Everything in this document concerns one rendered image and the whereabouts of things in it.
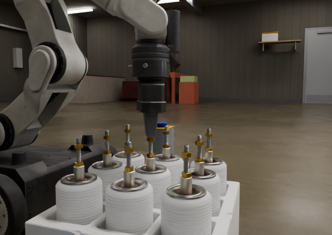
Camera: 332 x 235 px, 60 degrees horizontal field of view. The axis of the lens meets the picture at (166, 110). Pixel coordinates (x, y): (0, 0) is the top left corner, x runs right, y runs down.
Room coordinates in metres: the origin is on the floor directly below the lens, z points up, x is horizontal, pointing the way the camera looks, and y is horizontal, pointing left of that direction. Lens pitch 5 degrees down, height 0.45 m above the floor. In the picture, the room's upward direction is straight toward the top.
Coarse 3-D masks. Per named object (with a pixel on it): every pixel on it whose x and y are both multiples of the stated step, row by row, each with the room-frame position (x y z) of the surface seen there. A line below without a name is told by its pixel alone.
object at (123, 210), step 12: (108, 192) 0.54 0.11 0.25; (120, 192) 0.53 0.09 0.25; (132, 192) 0.53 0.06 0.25; (144, 192) 0.54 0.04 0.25; (108, 204) 0.53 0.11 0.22; (120, 204) 0.52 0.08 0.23; (132, 204) 0.52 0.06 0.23; (144, 204) 0.53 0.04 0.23; (108, 216) 0.53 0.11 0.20; (120, 216) 0.52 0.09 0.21; (132, 216) 0.52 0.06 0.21; (144, 216) 0.53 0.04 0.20; (108, 228) 0.54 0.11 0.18; (120, 228) 0.52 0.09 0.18; (132, 228) 0.52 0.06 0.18; (144, 228) 0.53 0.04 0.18
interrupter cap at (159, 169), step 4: (144, 164) 0.71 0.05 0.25; (156, 164) 0.71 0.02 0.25; (136, 168) 0.67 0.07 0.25; (140, 168) 0.67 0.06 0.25; (144, 168) 0.68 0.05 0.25; (156, 168) 0.69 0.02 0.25; (160, 168) 0.68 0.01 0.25; (164, 168) 0.68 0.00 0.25; (140, 172) 0.65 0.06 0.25; (144, 172) 0.64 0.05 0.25; (148, 172) 0.64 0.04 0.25; (152, 172) 0.64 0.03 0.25; (156, 172) 0.64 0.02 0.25; (160, 172) 0.65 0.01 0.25
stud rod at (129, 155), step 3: (129, 141) 0.57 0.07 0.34; (126, 144) 0.56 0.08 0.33; (129, 144) 0.56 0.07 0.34; (129, 147) 0.56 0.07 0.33; (129, 153) 0.56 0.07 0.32; (129, 156) 0.56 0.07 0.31; (126, 159) 0.56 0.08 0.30; (129, 159) 0.56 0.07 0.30; (126, 162) 0.56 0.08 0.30; (129, 162) 0.56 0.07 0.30; (126, 165) 0.56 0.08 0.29; (129, 165) 0.56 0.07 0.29
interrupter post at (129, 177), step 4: (124, 172) 0.56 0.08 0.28; (128, 172) 0.55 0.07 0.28; (132, 172) 0.56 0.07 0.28; (124, 176) 0.56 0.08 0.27; (128, 176) 0.55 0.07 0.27; (132, 176) 0.56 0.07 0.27; (124, 180) 0.56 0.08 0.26; (128, 180) 0.55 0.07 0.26; (132, 180) 0.56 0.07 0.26; (124, 184) 0.56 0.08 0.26; (128, 184) 0.55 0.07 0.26; (132, 184) 0.56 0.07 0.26
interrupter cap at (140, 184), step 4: (116, 180) 0.58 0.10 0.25; (120, 180) 0.59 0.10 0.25; (136, 180) 0.59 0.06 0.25; (140, 180) 0.59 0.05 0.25; (144, 180) 0.58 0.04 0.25; (112, 184) 0.56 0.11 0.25; (116, 184) 0.56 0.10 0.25; (120, 184) 0.57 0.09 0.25; (136, 184) 0.57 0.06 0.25; (140, 184) 0.56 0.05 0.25; (144, 184) 0.56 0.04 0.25; (112, 188) 0.54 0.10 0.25; (116, 188) 0.54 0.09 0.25; (120, 188) 0.54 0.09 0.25; (124, 188) 0.54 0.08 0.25; (128, 188) 0.54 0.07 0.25; (132, 188) 0.54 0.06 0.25; (136, 188) 0.54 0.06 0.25; (140, 188) 0.54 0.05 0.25; (144, 188) 0.55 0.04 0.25
